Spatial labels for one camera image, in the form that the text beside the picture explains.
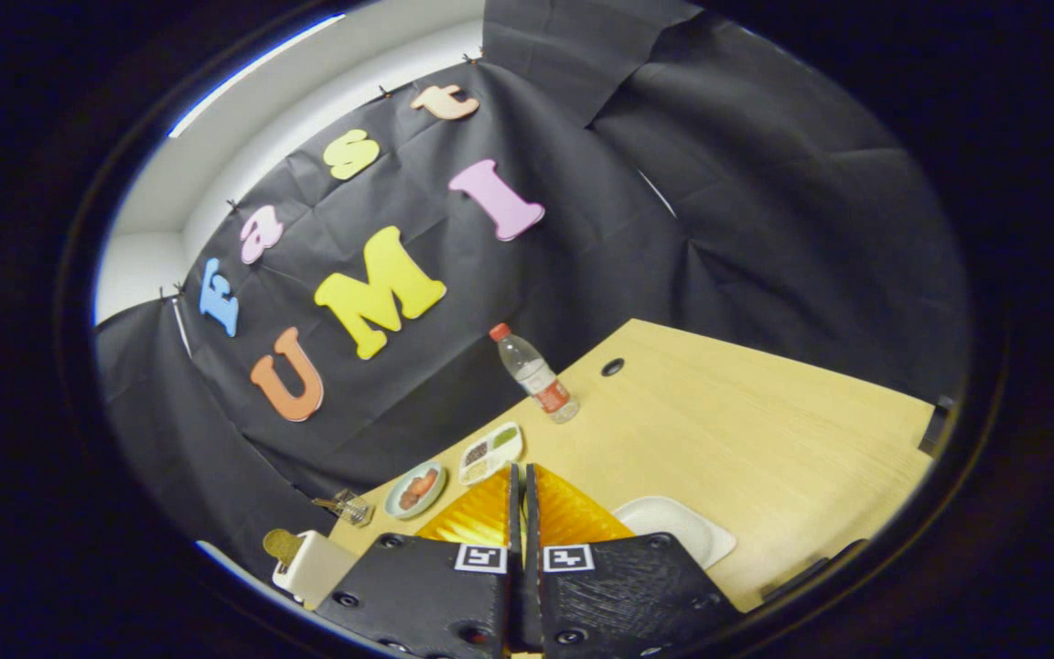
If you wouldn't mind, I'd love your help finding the small wire rack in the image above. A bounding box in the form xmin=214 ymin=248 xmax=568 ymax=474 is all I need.
xmin=312 ymin=490 xmax=374 ymax=528

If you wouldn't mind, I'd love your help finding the white toaster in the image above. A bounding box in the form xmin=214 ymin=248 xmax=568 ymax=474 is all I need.
xmin=271 ymin=531 xmax=356 ymax=611

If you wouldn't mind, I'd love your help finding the brown toasted bread slice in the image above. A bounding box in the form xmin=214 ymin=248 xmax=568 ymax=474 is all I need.
xmin=263 ymin=528 xmax=306 ymax=568

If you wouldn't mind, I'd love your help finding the pale green plate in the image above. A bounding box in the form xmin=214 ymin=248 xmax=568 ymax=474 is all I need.
xmin=384 ymin=460 xmax=447 ymax=521

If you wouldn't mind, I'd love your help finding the white oblong dish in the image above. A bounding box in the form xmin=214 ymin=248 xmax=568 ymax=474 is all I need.
xmin=612 ymin=496 xmax=738 ymax=571

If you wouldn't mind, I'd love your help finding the black backdrop cloth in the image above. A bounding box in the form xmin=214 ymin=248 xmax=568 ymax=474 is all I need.
xmin=92 ymin=0 xmax=976 ymax=587

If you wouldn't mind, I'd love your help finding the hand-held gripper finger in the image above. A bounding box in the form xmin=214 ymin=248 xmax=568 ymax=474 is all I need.
xmin=524 ymin=463 xmax=747 ymax=659
xmin=315 ymin=462 xmax=523 ymax=659

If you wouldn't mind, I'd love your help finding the clear bottle with red cap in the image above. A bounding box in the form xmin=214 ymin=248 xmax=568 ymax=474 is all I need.
xmin=489 ymin=322 xmax=581 ymax=425

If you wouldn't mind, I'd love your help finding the white divided condiment dish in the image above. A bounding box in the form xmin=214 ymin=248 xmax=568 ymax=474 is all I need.
xmin=457 ymin=421 xmax=525 ymax=486

